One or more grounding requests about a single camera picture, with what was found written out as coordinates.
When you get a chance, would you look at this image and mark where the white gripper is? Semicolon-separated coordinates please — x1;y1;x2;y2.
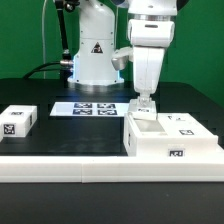
128;19;175;104

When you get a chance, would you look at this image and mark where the white cabinet door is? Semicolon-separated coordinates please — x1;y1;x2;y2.
128;99;157;120
158;113;213;138

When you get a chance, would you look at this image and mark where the white cabinet body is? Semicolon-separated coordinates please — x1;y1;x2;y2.
123;114;218;158

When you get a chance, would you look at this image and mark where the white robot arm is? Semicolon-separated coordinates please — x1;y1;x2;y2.
69;0;189;106

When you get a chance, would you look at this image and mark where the white cabinet top block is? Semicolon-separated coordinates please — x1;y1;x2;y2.
0;105;37;142

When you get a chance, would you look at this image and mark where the white marker base plate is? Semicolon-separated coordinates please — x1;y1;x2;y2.
50;102;129;117

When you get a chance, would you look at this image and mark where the black cable on left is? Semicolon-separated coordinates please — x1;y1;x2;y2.
22;0;81;80

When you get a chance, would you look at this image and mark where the grey thin cable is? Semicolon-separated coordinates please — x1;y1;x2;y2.
41;0;50;80

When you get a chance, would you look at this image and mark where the white L-shaped obstacle frame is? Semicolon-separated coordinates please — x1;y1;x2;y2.
0;121;224;184

